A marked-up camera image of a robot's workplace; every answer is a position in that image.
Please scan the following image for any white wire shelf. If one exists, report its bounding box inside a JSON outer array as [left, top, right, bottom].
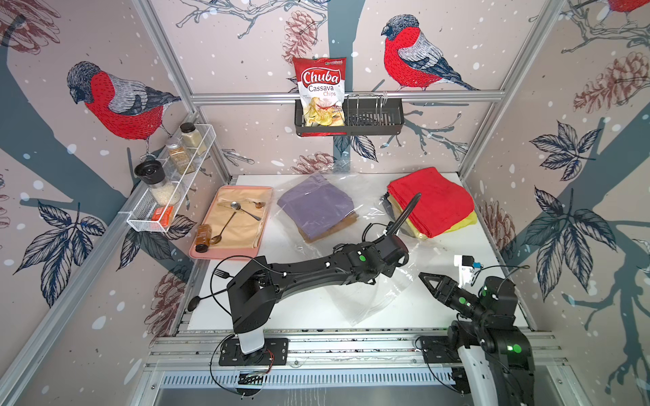
[[127, 123, 216, 234]]

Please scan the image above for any Chuba cassava chips bag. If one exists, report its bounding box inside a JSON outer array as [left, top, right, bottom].
[[293, 58, 346, 127]]

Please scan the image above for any small orange box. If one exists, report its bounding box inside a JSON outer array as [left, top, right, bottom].
[[151, 206, 174, 228]]

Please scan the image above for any black lid spice jar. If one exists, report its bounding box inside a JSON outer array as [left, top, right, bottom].
[[134, 160, 181, 206]]

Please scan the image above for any pink tray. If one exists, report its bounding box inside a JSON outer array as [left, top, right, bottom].
[[189, 185, 274, 261]]

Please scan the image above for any yellow green garment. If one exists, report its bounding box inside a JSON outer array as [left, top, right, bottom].
[[386, 195, 478, 241]]

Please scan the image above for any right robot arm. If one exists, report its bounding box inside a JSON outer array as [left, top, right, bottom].
[[419, 272, 535, 405]]

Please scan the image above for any purple garment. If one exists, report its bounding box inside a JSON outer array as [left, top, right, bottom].
[[278, 174, 355, 236]]

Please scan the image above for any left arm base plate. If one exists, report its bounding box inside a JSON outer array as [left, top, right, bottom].
[[217, 338, 289, 366]]

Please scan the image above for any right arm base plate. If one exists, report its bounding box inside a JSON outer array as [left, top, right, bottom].
[[416, 336, 460, 364]]

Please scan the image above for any red garment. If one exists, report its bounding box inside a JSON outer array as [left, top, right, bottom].
[[388, 167, 475, 239]]

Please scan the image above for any black wire basket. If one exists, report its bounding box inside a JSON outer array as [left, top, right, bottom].
[[294, 97, 405, 137]]

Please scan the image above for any metal spoon on tray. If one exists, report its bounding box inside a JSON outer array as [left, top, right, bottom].
[[230, 201, 262, 222]]

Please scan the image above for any tan cloth on tray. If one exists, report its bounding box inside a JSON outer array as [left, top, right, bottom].
[[204, 186, 273, 250]]

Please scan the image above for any black plastic fork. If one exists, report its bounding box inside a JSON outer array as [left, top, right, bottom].
[[213, 268, 233, 279]]

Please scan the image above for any brown folded garment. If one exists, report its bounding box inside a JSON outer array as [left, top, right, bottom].
[[298, 211, 358, 244]]

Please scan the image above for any brown spoon on tray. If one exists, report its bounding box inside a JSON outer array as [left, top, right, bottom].
[[211, 212, 236, 245]]

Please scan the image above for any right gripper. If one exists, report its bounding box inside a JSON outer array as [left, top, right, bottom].
[[419, 271, 492, 326]]

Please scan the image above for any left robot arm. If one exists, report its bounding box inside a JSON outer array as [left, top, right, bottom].
[[226, 235, 409, 355]]

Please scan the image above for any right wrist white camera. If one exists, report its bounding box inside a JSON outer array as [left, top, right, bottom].
[[454, 255, 482, 288]]

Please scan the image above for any spice jar rear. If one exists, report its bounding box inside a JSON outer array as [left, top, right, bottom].
[[179, 123, 208, 155]]

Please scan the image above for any black plastic spoon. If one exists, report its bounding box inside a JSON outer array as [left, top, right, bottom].
[[187, 289, 225, 312]]

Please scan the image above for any clear plastic vacuum bag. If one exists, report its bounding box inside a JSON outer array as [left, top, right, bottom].
[[272, 173, 437, 326]]

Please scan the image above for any amber bottle on tray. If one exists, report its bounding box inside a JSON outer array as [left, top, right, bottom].
[[195, 224, 213, 253]]

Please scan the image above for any spice jar middle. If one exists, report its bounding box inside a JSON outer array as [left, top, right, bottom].
[[166, 139, 196, 174]]

